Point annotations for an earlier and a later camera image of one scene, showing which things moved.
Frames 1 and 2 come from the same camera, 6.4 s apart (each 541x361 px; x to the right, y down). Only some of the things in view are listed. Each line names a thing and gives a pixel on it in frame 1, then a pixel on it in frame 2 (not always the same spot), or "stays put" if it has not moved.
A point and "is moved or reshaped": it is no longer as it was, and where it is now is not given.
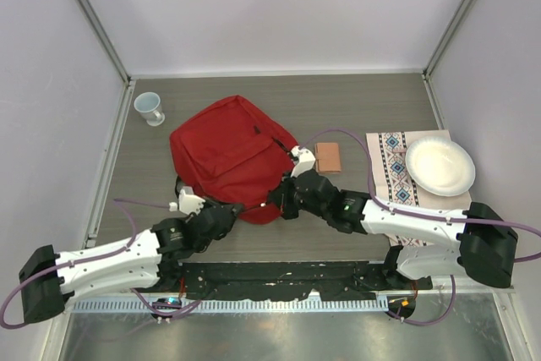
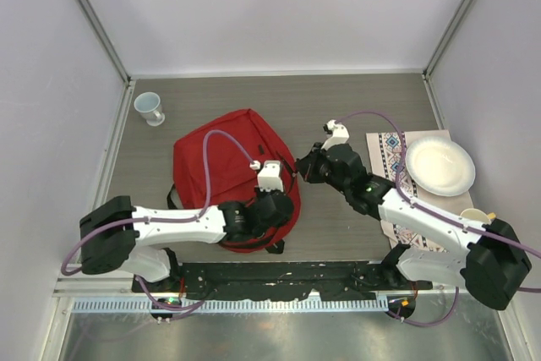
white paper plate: (439, 166) stays put
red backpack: (230, 152) is moved or reshaped
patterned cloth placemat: (395, 187) stays put
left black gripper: (236, 209) to (260, 194)
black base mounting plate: (286, 281) stays put
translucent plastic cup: (147, 105) stays put
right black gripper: (281, 195) to (306, 165)
